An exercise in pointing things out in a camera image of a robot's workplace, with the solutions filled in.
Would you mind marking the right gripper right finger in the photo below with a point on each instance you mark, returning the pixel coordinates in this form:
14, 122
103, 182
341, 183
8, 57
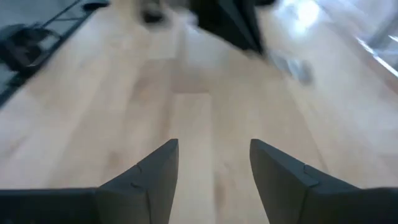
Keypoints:
286, 189

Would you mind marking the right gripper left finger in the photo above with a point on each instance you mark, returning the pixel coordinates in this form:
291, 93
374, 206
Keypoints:
152, 186

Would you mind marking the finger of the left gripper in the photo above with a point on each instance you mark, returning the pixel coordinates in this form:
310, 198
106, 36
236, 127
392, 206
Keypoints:
247, 18
224, 21

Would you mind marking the clear acrylic brush organizer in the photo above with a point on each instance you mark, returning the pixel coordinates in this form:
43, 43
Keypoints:
342, 25

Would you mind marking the black aluminium table frame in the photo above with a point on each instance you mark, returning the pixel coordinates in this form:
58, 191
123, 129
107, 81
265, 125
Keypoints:
18, 49

